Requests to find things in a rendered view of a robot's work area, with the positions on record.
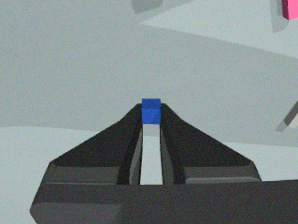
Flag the grey rod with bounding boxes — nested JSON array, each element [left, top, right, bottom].
[[284, 101, 298, 128]]

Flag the small blue block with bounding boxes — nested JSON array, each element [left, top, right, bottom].
[[142, 99, 161, 124]]

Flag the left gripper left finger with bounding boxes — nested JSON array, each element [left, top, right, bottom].
[[40, 103, 143, 185]]

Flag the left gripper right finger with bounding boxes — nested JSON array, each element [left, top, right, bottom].
[[160, 103, 262, 184]]

